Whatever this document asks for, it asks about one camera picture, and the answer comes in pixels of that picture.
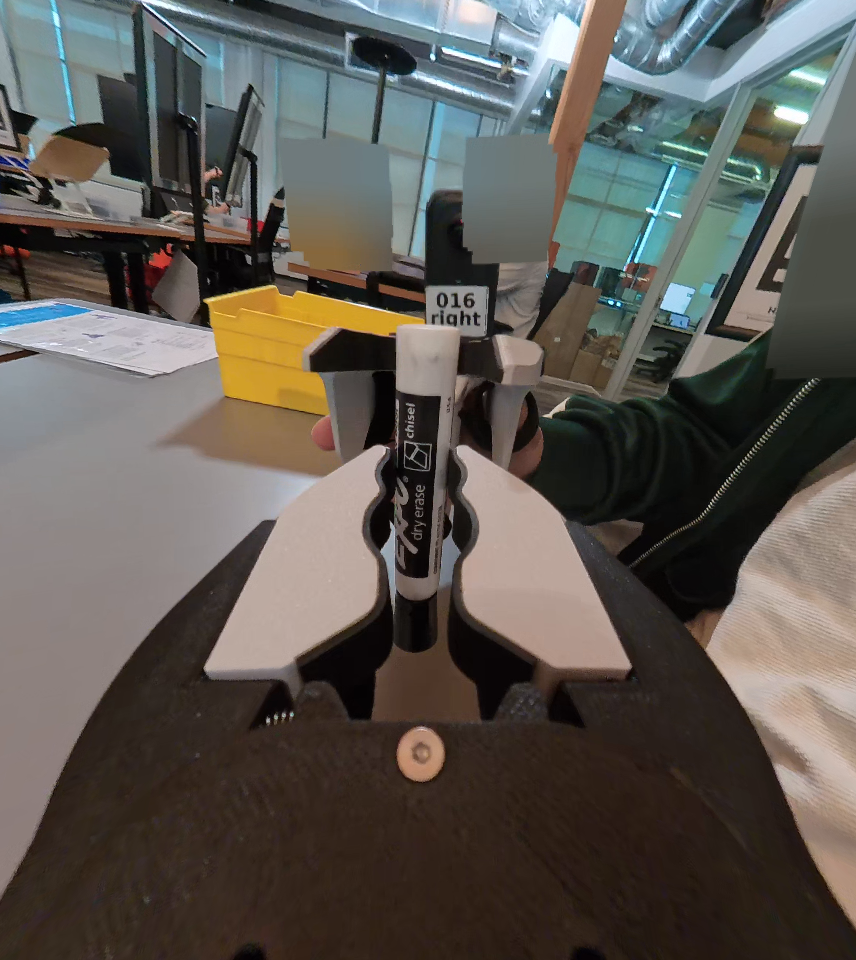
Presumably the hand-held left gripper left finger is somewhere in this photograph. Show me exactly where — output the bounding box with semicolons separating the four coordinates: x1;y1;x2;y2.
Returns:
203;444;393;682

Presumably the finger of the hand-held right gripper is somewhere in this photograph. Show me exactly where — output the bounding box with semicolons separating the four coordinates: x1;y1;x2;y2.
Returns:
458;333;547;472
302;327;400;465

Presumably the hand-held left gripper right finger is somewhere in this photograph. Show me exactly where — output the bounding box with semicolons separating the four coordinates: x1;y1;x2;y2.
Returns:
449;444;633;682

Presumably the black white dry erase marker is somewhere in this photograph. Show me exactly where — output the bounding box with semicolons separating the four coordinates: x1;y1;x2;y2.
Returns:
390;324;462;652

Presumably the yellow plastic bin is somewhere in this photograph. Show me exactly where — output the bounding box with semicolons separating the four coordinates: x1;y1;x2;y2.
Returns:
204;285;429;415

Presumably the person's right forearm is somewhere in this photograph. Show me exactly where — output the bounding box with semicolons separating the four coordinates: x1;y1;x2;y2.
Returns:
529;393;706;526

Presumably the grey desk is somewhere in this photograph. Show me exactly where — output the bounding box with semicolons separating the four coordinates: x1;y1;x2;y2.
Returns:
0;298;624;960

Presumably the long wooden-edged desk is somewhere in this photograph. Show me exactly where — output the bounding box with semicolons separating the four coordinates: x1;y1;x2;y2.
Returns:
0;202;286;245

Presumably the person's right hand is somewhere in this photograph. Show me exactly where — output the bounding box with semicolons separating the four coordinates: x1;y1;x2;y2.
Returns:
311;417;546;481

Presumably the brown cardboard box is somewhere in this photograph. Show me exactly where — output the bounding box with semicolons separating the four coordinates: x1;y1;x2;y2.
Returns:
533;281;601;380

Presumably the black disc-topped pole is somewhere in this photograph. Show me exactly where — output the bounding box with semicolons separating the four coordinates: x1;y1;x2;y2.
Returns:
351;36;417;144

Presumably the black computer monitor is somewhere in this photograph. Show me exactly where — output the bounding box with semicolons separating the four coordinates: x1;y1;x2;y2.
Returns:
221;84;265;204
98;75;140;181
134;3;207;192

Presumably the printed paper sheet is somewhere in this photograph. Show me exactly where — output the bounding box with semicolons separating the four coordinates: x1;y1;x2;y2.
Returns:
0;298;219;376

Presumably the black framed fiducial sign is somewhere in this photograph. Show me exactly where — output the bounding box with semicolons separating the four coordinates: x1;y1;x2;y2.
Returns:
724;144;826;335

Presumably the white ribbed garment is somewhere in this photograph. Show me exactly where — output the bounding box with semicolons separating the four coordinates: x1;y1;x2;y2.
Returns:
705;420;856;960

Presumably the folded cardboard sheet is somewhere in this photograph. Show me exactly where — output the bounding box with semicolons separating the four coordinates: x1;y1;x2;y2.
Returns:
29;123;110;181

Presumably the wooden post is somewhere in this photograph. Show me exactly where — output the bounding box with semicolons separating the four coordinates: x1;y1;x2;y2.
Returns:
548;0;627;226

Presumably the silver ventilation duct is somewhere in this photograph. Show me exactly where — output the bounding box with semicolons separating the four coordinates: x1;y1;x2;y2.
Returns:
608;0;856;76

